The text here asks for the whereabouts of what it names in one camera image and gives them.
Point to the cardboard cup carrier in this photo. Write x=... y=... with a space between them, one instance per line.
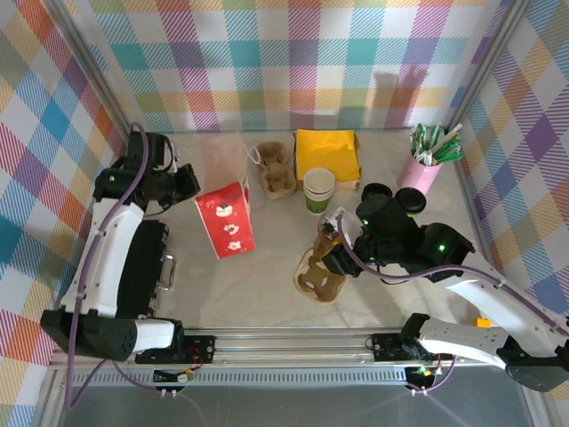
x=278 y=178
x=318 y=284

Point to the white paper straw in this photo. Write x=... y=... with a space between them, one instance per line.
x=455 y=130

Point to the aluminium mounting rail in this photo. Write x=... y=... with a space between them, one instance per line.
x=289 y=347

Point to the red white paper gift bag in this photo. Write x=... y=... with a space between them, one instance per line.
x=229 y=222

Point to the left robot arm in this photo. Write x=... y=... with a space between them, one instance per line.
x=106 y=258

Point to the black carrying case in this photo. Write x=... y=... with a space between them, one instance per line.
x=142 y=267

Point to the yellow napkin stack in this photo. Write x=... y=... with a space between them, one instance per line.
x=329 y=151
x=349 y=186

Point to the pink straw holder cup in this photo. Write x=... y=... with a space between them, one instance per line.
x=418 y=173

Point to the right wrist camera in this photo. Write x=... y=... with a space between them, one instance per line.
x=333 y=222

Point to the black cup lids stack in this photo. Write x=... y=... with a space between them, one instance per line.
x=377 y=190

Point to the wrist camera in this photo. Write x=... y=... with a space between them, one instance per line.
x=333 y=222
x=169 y=153

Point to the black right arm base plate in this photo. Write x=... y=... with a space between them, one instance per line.
x=384 y=347

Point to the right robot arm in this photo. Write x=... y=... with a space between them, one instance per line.
x=489 y=284

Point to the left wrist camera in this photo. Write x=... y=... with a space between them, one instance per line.
x=169 y=153

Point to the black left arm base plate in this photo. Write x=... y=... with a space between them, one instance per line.
x=202 y=349

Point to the yellow toy brick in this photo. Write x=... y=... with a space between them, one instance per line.
x=482 y=323

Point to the black plastic cup lid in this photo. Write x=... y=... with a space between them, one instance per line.
x=411 y=200

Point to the aluminium frame post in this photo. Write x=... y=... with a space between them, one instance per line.
x=484 y=58
x=93 y=66

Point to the green striped wrapped straw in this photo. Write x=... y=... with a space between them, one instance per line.
x=415 y=138
x=422 y=133
x=439 y=133
x=432 y=135
x=451 y=146

